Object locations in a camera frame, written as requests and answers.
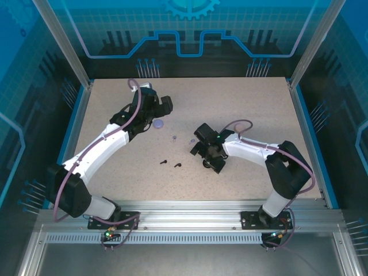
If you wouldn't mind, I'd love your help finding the small LED connector board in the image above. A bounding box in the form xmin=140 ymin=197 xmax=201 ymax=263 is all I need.
xmin=103 ymin=227 xmax=120 ymax=242
xmin=269 ymin=229 xmax=289 ymax=241

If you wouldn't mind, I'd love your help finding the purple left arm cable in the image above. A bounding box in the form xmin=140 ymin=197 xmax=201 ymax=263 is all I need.
xmin=53 ymin=78 xmax=144 ymax=251

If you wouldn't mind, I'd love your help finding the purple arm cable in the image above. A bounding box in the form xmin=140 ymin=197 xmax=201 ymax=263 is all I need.
xmin=220 ymin=119 xmax=316 ymax=251
xmin=53 ymin=78 xmax=144 ymax=251

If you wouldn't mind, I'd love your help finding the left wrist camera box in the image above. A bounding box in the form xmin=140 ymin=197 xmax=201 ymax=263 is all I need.
xmin=131 ymin=82 xmax=154 ymax=93

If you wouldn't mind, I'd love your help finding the aluminium mounting rail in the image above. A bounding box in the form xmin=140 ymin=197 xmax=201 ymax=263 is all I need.
xmin=37 ymin=200 xmax=344 ymax=232

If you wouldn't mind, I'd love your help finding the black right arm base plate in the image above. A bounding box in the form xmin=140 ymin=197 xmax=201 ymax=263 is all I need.
xmin=240 ymin=210 xmax=293 ymax=230

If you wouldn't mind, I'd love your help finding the slotted metal cable duct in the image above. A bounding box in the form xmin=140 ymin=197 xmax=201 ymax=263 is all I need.
xmin=45 ymin=233 xmax=264 ymax=244

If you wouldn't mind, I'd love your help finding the aluminium table side rail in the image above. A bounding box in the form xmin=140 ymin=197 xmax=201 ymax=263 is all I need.
xmin=287 ymin=79 xmax=330 ymax=209
xmin=47 ymin=80 xmax=95 ymax=209

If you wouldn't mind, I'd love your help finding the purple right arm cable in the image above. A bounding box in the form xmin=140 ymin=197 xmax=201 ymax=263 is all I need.
xmin=220 ymin=119 xmax=316 ymax=251

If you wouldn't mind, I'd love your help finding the aluminium frame post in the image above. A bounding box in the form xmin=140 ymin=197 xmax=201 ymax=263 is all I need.
xmin=288 ymin=0 xmax=348 ymax=89
xmin=31 ymin=0 xmax=94 ymax=89

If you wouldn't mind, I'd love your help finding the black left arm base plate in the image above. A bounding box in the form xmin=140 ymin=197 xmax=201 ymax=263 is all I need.
xmin=87 ymin=211 xmax=141 ymax=230

